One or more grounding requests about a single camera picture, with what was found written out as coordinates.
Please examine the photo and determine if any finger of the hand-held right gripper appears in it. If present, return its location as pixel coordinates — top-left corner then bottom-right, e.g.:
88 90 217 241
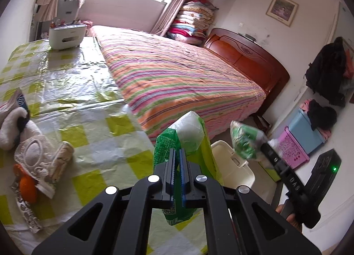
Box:
260 142 288 174

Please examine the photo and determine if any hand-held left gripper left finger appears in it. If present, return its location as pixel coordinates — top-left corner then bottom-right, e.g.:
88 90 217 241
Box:
32 147 180 255

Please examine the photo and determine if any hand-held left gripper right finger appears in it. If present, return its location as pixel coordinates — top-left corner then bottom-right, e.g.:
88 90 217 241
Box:
180 149 323 255

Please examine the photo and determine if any clear green-printed plastic wrapper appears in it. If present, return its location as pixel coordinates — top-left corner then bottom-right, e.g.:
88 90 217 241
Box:
230 120 283 167

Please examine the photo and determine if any green plastic bag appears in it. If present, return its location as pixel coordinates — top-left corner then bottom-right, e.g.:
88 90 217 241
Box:
153 110 224 226

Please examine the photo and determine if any white plastic bin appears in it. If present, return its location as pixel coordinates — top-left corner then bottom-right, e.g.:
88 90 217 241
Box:
211 140 256 203

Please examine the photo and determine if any orange peel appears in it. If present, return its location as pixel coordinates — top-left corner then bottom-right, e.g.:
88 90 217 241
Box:
14 164 38 205

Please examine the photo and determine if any person's right hand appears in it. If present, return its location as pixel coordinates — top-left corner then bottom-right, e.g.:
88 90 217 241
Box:
277 204 304 234

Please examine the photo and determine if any green plastic box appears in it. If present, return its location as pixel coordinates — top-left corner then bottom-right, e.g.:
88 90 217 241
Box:
260 161 281 182

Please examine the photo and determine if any pink plastic basket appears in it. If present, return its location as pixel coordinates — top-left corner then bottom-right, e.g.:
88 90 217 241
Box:
277 126 310 170

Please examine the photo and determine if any blue storage bin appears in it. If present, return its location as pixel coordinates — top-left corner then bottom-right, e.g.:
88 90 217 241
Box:
288 108 327 156

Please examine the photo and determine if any bed with striped cover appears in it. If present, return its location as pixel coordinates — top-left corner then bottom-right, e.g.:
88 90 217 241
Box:
87 25 266 145

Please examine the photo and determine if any wooden headboard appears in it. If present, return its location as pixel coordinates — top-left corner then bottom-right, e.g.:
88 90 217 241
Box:
204 27 290 115

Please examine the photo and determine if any black jacket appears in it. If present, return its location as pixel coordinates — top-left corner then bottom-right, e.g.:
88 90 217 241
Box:
306 36 350 108

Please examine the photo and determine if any white paper scrap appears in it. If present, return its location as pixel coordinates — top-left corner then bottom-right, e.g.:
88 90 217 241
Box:
35 183 56 199

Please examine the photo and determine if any green checkered plastic tablecloth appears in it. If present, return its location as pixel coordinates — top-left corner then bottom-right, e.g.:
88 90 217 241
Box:
0 36 208 255

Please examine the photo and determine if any framed picture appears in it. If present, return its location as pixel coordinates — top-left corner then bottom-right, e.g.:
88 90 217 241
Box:
266 0 299 27

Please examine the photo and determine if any stack of folded quilts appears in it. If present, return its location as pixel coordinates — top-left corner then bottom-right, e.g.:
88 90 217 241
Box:
165 0 219 47

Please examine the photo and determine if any pink curtain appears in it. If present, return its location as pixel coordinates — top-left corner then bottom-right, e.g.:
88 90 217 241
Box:
151 0 189 37

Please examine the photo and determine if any white plush item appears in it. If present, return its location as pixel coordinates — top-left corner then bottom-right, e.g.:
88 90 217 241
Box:
0 107 42 151

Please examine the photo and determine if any small blue box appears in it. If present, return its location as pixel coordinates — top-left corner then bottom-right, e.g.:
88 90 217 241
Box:
11 87 30 118

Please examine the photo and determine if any white organizer box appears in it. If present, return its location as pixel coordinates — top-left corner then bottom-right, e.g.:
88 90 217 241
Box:
49 21 88 50

